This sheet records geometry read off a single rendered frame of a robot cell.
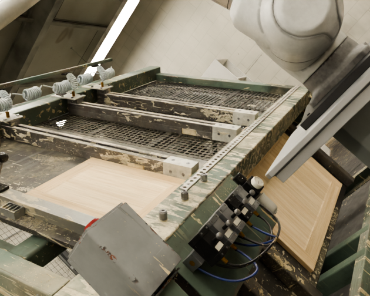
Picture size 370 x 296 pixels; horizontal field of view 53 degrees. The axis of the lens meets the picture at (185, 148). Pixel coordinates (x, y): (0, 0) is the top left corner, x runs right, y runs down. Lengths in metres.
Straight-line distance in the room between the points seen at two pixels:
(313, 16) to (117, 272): 0.57
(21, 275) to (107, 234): 0.34
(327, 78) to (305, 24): 0.27
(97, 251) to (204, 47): 6.23
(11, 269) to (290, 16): 0.85
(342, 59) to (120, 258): 0.66
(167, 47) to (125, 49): 0.88
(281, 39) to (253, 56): 5.85
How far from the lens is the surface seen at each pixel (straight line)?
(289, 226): 1.88
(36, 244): 1.26
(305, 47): 0.75
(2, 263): 1.07
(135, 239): 0.75
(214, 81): 2.84
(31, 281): 0.99
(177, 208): 1.16
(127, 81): 2.79
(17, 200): 1.36
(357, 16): 6.46
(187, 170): 1.38
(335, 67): 0.95
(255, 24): 0.77
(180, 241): 1.07
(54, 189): 1.43
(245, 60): 6.61
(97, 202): 1.30
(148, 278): 0.72
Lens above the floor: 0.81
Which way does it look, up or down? 8 degrees up
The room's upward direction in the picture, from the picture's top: 47 degrees counter-clockwise
